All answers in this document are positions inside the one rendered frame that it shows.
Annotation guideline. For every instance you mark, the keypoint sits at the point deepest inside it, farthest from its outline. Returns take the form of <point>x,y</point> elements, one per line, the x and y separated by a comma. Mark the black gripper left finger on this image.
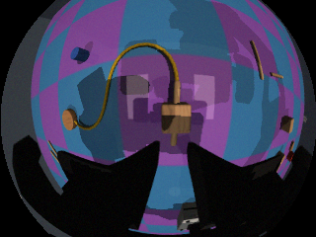
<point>127,181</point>

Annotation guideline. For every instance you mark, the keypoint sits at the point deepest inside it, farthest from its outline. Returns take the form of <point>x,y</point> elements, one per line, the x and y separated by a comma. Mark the red cube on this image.
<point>289,156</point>

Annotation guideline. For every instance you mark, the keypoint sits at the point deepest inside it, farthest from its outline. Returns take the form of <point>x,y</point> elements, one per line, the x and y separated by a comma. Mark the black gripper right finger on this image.
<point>217,184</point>

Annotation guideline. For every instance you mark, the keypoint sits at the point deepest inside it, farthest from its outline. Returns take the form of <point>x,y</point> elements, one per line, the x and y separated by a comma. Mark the dark blue cylinder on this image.
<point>79,54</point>

